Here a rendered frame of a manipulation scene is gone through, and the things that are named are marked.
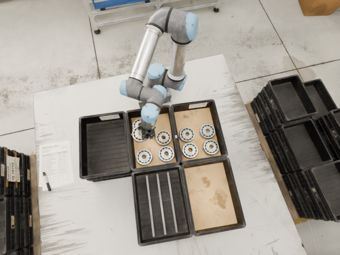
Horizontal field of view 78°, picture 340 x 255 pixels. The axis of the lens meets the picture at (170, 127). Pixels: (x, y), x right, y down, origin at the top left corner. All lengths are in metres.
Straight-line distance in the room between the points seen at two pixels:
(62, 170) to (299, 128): 2.03
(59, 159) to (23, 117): 1.25
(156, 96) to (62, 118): 0.98
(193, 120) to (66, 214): 1.04
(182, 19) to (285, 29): 2.55
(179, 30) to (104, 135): 0.82
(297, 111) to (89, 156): 1.79
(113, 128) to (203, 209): 0.79
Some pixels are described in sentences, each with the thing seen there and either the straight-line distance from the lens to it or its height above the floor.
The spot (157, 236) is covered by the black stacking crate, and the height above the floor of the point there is 0.83.
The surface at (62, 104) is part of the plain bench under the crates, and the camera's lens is 1.83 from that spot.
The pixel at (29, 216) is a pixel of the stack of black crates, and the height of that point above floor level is 0.19.
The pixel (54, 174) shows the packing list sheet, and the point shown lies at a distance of 1.68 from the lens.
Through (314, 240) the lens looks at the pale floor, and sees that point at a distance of 2.63.
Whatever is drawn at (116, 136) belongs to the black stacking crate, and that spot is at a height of 0.83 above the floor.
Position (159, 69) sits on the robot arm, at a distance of 1.41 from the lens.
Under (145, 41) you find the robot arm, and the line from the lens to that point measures 1.09.
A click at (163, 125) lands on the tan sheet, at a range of 1.45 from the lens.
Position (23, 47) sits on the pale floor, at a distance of 3.38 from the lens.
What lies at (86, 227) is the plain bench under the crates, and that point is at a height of 0.70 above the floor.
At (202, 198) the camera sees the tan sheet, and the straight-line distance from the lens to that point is 1.38.
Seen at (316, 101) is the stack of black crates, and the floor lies 0.27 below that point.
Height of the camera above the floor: 2.19
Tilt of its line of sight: 70 degrees down
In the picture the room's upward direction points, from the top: 4 degrees clockwise
